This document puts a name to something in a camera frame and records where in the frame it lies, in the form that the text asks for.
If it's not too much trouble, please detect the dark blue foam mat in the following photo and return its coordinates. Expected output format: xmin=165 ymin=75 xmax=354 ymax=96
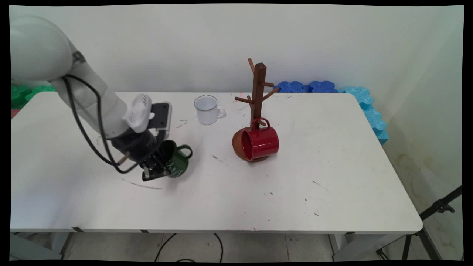
xmin=309 ymin=81 xmax=338 ymax=93
xmin=276 ymin=81 xmax=310 ymax=93

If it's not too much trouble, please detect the light blue foam mat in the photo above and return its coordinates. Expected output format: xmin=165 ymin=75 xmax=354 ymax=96
xmin=344 ymin=86 xmax=389 ymax=145

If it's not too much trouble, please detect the green foam mat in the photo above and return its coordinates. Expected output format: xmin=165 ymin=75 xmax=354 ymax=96
xmin=11 ymin=85 xmax=56 ymax=109

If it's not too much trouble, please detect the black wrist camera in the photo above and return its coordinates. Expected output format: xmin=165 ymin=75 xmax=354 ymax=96
xmin=151 ymin=102 xmax=173 ymax=140

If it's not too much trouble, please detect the white enamel mug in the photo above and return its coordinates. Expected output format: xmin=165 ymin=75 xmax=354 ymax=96
xmin=194 ymin=95 xmax=226 ymax=125

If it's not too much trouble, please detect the dark grey table leg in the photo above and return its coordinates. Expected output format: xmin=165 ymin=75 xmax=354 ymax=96
xmin=59 ymin=233 xmax=74 ymax=259

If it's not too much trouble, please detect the brown wooden mug tree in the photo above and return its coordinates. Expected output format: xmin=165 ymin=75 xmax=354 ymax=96
xmin=232 ymin=58 xmax=280 ymax=163

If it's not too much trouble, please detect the white ribbed wrist mount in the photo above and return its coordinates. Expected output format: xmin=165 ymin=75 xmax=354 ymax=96
xmin=123 ymin=93 xmax=153 ymax=133

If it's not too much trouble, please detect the black floor cable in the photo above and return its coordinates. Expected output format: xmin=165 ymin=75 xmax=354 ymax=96
xmin=154 ymin=233 xmax=223 ymax=263

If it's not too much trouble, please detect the green mug with white print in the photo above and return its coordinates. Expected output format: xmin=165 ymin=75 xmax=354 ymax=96
xmin=161 ymin=140 xmax=193 ymax=179

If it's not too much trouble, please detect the black tripod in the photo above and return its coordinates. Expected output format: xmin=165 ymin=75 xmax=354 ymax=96
xmin=376 ymin=186 xmax=462 ymax=261

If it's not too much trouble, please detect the red ceramic mug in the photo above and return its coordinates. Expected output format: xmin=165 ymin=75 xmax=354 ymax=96
xmin=241 ymin=117 xmax=280 ymax=162

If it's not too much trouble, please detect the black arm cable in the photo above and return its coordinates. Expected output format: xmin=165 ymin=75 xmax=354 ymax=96
xmin=63 ymin=75 xmax=148 ymax=174
xmin=74 ymin=78 xmax=124 ymax=167

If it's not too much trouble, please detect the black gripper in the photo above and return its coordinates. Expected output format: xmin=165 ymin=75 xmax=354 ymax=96
xmin=111 ymin=129 xmax=172 ymax=182

